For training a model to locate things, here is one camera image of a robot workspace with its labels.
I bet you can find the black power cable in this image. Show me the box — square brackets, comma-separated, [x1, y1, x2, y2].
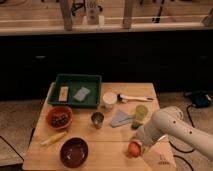
[168, 103, 200, 171]

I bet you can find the green plastic tray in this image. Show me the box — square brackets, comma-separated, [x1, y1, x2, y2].
[48, 74, 102, 108]

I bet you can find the small metal cup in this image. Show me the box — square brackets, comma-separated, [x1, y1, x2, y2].
[91, 112, 104, 129]

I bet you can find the dark purple bowl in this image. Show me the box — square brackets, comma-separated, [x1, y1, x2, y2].
[60, 137, 88, 168]

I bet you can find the orange bowl with grapes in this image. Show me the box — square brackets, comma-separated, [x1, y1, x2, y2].
[46, 106, 73, 130]

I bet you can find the red apple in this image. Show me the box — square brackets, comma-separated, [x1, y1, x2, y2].
[128, 142, 141, 157]

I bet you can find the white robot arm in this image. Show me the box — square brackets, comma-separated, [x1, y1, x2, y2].
[134, 106, 213, 160]

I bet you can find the beige wooden block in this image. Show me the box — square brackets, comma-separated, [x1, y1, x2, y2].
[58, 86, 69, 102]

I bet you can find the green plastic cup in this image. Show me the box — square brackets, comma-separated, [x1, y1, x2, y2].
[135, 105, 148, 122]

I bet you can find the green chili pepper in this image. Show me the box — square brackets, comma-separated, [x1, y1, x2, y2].
[131, 122, 143, 130]

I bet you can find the yellow corn cob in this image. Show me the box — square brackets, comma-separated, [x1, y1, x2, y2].
[41, 131, 67, 147]

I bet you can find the white paper cup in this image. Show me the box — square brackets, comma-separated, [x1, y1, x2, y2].
[103, 92, 117, 109]

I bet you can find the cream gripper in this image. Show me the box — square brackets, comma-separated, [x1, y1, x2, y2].
[132, 135, 153, 157]

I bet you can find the blue folded cloth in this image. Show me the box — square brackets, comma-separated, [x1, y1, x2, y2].
[109, 110, 134, 128]

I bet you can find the blue sponge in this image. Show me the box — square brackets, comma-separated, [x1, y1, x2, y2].
[73, 87, 90, 102]

